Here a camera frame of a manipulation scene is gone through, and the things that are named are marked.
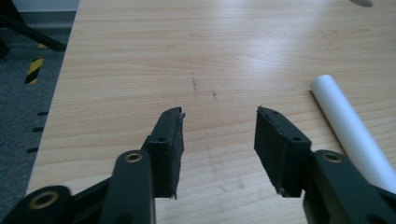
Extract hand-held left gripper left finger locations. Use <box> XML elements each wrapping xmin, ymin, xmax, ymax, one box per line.
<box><xmin>141</xmin><ymin>106</ymin><xmax>187</xmax><ymax>201</ymax></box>

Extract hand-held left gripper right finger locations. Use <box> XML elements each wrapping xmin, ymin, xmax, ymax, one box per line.
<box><xmin>253</xmin><ymin>105</ymin><xmax>313</xmax><ymax>199</ymax></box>

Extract white plastic tube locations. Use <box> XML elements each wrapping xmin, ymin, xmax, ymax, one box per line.
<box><xmin>309</xmin><ymin>74</ymin><xmax>396</xmax><ymax>196</ymax></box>

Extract yellow black hazard tape strip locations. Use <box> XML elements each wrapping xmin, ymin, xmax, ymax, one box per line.
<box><xmin>23</xmin><ymin>57</ymin><xmax>46</xmax><ymax>85</ymax></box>

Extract black metal stand leg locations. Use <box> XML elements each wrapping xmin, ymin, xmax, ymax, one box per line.
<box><xmin>0</xmin><ymin>0</ymin><xmax>68</xmax><ymax>53</ymax></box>

